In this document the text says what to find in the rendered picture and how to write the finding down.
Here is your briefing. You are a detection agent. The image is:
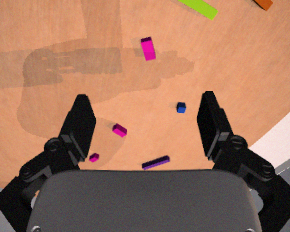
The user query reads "orange rod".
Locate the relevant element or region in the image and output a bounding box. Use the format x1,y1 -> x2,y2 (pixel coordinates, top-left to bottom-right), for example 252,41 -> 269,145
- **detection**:
252,0 -> 273,11

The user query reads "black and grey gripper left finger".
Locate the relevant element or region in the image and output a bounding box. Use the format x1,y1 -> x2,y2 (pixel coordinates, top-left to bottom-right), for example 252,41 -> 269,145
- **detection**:
0,94 -> 96,232

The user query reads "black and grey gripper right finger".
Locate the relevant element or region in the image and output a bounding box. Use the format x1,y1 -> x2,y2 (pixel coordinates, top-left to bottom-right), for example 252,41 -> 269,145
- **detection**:
197,91 -> 290,232

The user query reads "lime green rod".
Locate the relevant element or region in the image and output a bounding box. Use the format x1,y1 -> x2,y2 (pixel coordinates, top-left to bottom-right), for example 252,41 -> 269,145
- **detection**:
178,0 -> 218,20

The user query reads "purple rod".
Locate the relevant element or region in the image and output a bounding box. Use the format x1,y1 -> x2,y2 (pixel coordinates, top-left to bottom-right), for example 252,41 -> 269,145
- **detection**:
142,155 -> 170,170

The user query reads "small blue block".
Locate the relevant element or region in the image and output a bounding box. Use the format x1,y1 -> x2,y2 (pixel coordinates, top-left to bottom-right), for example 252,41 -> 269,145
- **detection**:
176,102 -> 186,113

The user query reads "magenta rod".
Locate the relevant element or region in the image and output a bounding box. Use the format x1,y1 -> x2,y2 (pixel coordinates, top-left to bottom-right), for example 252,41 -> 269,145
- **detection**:
112,123 -> 127,137
89,153 -> 99,162
141,37 -> 156,61

